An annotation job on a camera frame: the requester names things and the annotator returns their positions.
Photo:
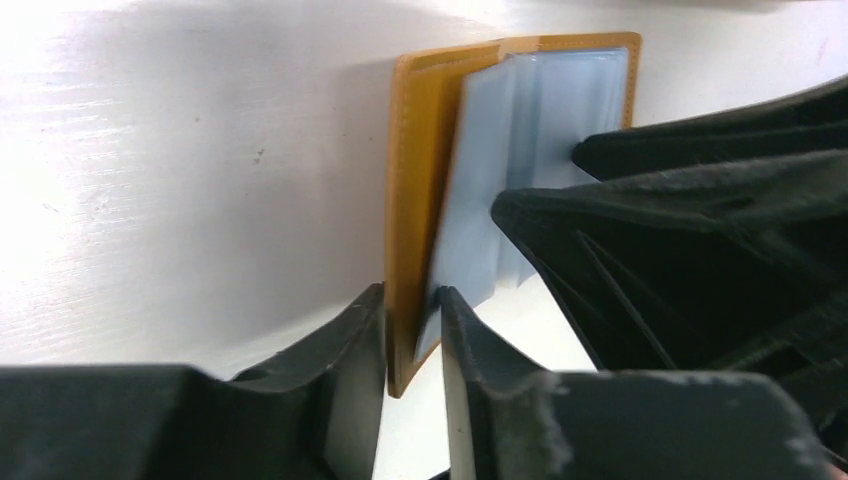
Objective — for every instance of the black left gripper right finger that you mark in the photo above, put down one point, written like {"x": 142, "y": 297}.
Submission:
{"x": 511, "y": 418}

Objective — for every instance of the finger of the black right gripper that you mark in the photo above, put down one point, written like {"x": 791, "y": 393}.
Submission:
{"x": 736, "y": 266}
{"x": 808, "y": 121}

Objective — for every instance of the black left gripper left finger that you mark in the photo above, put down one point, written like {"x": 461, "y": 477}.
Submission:
{"x": 311, "y": 411}

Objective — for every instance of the yellow leather card holder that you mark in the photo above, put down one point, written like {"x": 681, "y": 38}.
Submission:
{"x": 466, "y": 123}

